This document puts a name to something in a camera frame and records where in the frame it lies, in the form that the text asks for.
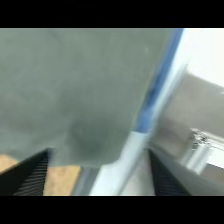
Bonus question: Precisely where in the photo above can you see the grey garment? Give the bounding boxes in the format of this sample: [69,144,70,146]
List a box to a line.
[0,28,178,168]

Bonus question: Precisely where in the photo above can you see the silver frame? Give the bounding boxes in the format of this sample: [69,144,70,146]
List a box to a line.
[71,63,224,197]

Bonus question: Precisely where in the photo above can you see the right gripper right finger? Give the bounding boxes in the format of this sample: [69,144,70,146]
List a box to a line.
[147,148,224,197]

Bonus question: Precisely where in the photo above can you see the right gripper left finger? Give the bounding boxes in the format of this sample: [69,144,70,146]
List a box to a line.
[0,148,50,197]

